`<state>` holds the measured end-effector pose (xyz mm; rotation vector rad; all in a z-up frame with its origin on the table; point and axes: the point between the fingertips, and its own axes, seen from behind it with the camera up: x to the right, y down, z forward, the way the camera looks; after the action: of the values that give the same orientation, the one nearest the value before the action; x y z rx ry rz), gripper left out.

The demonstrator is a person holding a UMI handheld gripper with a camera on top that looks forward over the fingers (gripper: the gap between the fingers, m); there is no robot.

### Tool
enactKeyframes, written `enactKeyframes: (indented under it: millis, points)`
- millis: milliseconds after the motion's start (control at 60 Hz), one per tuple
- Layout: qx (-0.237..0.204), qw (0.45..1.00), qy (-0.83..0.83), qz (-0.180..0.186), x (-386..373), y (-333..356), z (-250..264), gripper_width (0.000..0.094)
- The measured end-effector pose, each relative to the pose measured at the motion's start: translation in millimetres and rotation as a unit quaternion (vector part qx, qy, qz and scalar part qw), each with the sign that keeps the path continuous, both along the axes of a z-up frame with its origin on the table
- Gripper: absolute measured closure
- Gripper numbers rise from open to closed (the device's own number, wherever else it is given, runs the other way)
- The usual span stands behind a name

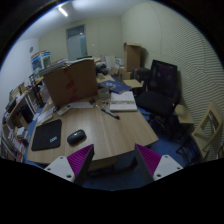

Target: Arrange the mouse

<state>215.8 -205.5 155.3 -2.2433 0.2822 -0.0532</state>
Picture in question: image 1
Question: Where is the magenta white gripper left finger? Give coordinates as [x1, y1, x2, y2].
[45, 144, 95, 186]

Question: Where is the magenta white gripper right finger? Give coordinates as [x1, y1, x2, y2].
[134, 144, 182, 183]

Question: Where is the black computer mouse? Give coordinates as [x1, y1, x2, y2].
[67, 129, 86, 145]

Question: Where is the black mouse pad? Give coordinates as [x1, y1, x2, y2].
[31, 119, 62, 151]

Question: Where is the white keyboard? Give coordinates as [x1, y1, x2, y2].
[37, 108, 54, 122]

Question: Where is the white remote control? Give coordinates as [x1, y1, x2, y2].
[57, 104, 71, 116]

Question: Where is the black marker pen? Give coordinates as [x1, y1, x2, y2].
[100, 108, 120, 120]

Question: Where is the white open book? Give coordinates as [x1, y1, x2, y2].
[109, 91, 137, 111]

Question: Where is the cluttered bookshelf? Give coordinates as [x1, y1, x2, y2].
[0, 85, 43, 162]

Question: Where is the black office chair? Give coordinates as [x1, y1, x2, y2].
[136, 60, 181, 128]

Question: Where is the large brown cardboard box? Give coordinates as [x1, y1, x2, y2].
[44, 59, 98, 106]

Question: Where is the blue book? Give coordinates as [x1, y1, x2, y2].
[98, 80, 131, 94]

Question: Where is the tall cardboard box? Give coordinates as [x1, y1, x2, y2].
[124, 43, 141, 71]

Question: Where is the glass door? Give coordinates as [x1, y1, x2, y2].
[66, 25, 87, 60]

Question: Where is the ceiling light tube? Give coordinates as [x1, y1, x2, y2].
[58, 7, 68, 17]

